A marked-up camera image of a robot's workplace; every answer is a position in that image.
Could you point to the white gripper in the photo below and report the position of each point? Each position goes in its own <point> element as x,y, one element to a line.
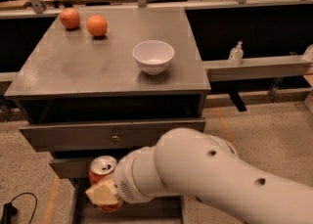
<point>125,179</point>

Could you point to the red coke can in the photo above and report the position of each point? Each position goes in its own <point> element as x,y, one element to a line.
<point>100,168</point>

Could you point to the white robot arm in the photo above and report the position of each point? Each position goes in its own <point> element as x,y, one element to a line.
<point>186,162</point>

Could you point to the grey middle drawer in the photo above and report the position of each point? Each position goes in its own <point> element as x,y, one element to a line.
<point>71,168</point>

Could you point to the grey top drawer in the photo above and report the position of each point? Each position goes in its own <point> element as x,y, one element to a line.
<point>102,135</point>

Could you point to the grey open bottom drawer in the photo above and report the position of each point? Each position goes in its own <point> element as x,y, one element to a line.
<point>159,211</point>

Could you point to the grey drawer cabinet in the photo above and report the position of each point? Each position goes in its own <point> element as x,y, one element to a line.
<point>72,77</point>

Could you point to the white bowl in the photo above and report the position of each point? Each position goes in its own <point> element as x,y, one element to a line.
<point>153,57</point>

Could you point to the orange fruit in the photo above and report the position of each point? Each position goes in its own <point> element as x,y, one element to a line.
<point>97,26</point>

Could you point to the red apple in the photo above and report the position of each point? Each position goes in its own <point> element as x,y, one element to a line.
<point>70,18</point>

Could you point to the clear sanitizer pump bottle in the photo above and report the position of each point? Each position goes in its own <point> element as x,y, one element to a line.
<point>236,54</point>

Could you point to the grey metal rail shelf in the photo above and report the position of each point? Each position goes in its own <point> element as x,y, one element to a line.
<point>256,68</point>

